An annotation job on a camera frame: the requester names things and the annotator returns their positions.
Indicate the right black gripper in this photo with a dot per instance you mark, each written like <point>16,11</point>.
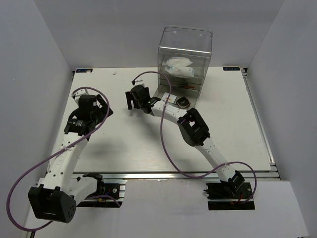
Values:
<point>130,97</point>

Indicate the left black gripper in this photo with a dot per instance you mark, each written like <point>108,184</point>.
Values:
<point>103,111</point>

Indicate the black gold compact case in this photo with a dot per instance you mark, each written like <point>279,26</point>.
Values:
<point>183,103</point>

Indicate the white cotton pad packet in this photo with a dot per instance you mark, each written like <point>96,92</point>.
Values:
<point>177,62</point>
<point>182,71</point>

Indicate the clear acrylic drawer organizer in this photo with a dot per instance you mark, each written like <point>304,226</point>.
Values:
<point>184,55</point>

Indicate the red lip gloss tube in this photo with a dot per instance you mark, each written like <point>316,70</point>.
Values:
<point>188,87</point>

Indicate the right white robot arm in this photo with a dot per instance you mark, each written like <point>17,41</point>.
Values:
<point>193,129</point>

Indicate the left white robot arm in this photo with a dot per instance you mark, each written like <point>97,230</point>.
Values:
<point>56,197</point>

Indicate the blue label sticker left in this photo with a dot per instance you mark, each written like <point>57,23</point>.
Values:
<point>84,70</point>

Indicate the blue label sticker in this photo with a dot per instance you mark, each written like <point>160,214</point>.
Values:
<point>231,68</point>
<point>84,70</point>

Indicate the blue label sticker right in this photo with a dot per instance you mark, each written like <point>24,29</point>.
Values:
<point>231,68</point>

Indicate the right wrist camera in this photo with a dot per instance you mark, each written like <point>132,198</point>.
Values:
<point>138,81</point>

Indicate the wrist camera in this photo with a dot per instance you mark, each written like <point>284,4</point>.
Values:
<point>76,95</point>
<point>138,81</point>

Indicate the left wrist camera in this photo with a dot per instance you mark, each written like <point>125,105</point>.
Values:
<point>76,95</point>

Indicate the aluminium table rail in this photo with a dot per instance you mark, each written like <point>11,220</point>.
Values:
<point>273,174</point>

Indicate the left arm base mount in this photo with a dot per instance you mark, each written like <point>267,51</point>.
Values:
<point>92,190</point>

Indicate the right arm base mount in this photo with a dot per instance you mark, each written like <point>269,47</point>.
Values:
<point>221,198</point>

